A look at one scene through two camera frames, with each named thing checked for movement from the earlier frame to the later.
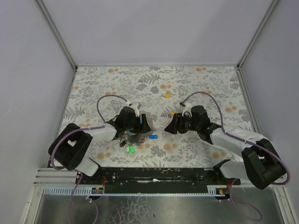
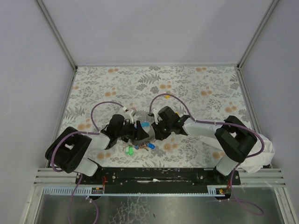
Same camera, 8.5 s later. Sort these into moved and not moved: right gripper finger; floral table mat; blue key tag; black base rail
Moved: blue key tag; right gripper finger
Not moved: black base rail; floral table mat
